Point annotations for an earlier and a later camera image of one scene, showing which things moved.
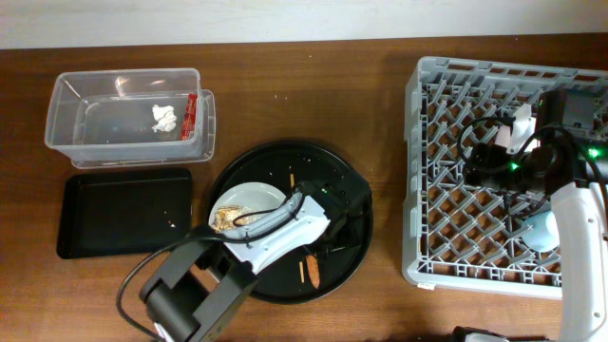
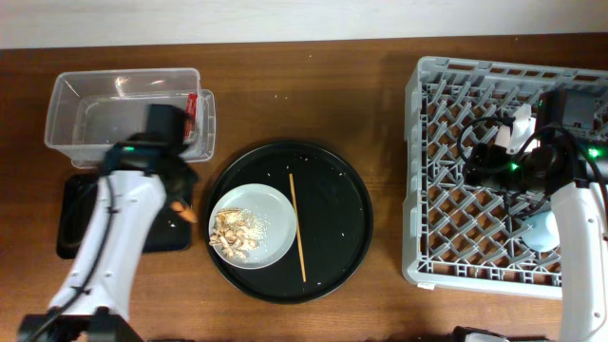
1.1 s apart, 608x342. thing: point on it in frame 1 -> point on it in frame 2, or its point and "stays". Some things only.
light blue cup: x=540 y=232 stays
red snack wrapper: x=189 y=118 stays
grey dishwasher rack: x=456 y=234 stays
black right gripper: x=482 y=165 stays
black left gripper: x=351 y=237 -> x=195 y=181
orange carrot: x=313 y=265 -> x=186 y=213
